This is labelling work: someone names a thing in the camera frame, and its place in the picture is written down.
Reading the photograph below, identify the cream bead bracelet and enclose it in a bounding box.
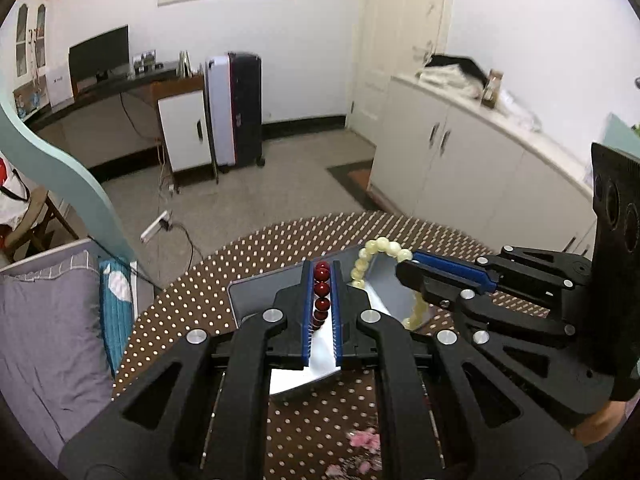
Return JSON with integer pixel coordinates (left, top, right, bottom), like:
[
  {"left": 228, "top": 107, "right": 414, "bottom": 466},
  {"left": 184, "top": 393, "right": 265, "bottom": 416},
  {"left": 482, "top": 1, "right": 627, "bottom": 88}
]
[{"left": 349, "top": 236, "right": 433, "bottom": 332}]

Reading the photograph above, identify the dark red bead bracelet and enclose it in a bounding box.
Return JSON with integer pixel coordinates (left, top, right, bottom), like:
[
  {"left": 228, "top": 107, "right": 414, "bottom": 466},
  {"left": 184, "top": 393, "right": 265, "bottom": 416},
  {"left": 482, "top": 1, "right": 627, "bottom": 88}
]
[{"left": 308, "top": 260, "right": 332, "bottom": 334}]

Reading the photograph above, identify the pink charm keychain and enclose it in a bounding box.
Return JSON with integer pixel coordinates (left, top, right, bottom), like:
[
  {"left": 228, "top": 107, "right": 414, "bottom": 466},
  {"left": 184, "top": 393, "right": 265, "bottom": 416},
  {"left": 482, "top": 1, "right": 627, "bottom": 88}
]
[{"left": 324, "top": 427, "right": 383, "bottom": 479}]

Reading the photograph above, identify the person right hand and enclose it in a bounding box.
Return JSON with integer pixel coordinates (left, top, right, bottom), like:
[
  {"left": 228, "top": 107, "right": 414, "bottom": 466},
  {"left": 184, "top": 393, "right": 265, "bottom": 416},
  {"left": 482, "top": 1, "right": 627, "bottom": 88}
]
[{"left": 570, "top": 401, "right": 634, "bottom": 446}]

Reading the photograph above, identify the long white sideboard cabinet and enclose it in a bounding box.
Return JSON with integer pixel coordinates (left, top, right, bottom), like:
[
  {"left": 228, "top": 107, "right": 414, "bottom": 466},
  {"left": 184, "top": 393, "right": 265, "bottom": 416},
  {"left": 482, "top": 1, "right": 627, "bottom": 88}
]
[{"left": 369, "top": 76, "right": 597, "bottom": 257}]

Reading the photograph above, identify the brown polka dot tablecloth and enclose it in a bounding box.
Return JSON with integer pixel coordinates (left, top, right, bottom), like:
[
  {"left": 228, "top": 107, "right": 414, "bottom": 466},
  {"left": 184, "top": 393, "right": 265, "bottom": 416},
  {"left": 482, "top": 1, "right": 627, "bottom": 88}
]
[{"left": 112, "top": 210, "right": 557, "bottom": 480}]

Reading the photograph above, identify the dark grey storage box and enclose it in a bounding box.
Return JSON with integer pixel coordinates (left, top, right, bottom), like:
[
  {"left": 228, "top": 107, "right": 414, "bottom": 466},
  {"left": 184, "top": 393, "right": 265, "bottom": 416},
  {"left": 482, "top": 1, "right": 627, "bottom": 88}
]
[{"left": 228, "top": 245, "right": 416, "bottom": 398}]

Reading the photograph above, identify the grey bedding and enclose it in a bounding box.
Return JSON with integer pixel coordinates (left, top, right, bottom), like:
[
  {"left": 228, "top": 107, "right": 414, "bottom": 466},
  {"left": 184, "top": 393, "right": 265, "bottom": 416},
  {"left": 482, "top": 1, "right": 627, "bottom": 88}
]
[{"left": 1, "top": 250, "right": 113, "bottom": 464}]

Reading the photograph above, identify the white plastic bag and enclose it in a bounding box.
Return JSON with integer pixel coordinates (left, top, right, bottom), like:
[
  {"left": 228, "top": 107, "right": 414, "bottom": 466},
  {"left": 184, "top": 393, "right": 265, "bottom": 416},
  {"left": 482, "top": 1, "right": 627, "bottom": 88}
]
[{"left": 496, "top": 90, "right": 542, "bottom": 132}]

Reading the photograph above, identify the small brown bottle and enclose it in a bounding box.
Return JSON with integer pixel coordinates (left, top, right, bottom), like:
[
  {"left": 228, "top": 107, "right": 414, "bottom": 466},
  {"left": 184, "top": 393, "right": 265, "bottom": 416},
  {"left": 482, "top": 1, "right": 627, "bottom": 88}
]
[{"left": 480, "top": 70, "right": 503, "bottom": 110}]

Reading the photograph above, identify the teal panel on sideboard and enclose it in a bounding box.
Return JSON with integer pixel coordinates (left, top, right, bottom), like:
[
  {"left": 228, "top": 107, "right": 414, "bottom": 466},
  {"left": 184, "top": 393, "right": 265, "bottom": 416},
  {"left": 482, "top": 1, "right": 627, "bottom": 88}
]
[{"left": 599, "top": 113, "right": 640, "bottom": 158}]

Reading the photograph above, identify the white cloth pile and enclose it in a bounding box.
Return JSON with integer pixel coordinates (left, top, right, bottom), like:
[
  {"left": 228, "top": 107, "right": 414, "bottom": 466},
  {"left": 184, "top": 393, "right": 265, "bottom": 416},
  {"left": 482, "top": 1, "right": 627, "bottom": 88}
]
[{"left": 416, "top": 64, "right": 483, "bottom": 100}]

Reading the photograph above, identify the white power strip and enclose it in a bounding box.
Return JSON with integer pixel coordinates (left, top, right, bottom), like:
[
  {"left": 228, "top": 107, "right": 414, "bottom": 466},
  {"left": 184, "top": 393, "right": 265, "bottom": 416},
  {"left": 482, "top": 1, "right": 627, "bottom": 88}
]
[{"left": 140, "top": 209, "right": 171, "bottom": 244}]

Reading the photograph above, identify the wooden chair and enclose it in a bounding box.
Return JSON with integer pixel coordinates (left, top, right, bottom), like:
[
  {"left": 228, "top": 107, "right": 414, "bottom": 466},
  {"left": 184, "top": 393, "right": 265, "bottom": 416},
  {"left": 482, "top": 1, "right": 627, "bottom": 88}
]
[{"left": 1, "top": 186, "right": 79, "bottom": 263}]

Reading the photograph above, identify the white door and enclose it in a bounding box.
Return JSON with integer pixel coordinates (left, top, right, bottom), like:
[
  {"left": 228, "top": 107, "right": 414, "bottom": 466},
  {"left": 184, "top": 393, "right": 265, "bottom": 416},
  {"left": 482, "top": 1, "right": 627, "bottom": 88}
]
[{"left": 347, "top": 0, "right": 452, "bottom": 145}]

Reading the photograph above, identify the white tote bag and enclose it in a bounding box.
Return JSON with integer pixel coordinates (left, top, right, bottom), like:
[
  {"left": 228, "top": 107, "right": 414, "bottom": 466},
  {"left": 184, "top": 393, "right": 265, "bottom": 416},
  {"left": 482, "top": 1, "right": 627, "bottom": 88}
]
[{"left": 0, "top": 156, "right": 30, "bottom": 229}]

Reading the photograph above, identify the white black air cooler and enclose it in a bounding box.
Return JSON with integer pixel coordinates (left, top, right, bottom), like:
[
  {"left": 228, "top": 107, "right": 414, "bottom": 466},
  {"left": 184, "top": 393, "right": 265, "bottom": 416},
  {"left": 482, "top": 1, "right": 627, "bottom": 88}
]
[{"left": 204, "top": 52, "right": 266, "bottom": 170}]

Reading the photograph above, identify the dark desk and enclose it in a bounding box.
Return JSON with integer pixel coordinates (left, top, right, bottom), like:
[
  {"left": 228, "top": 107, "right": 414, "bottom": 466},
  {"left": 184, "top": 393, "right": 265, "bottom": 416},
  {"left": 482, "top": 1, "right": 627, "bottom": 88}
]
[{"left": 25, "top": 62, "right": 179, "bottom": 182}]

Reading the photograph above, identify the small white brown cabinet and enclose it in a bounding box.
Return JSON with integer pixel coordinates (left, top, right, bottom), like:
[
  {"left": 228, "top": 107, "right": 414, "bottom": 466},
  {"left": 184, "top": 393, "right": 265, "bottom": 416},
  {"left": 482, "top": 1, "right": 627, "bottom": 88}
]
[{"left": 151, "top": 74, "right": 216, "bottom": 190}]

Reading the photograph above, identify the black computer monitor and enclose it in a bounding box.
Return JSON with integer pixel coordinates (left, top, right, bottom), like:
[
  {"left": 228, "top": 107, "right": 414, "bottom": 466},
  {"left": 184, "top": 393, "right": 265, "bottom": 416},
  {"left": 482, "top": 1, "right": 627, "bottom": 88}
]
[{"left": 68, "top": 25, "right": 130, "bottom": 84}]

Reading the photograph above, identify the white glass door cupboard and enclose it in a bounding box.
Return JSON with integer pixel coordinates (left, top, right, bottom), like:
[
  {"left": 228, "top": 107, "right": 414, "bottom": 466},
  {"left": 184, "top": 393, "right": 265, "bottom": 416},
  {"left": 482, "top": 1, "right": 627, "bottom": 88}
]
[{"left": 1, "top": 0, "right": 49, "bottom": 120}]

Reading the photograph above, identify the teal loft bed frame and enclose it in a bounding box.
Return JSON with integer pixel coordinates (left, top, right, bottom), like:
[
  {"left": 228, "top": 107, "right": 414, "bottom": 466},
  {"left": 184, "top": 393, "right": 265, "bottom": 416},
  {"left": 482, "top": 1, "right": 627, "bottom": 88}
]
[{"left": 1, "top": 96, "right": 138, "bottom": 261}]

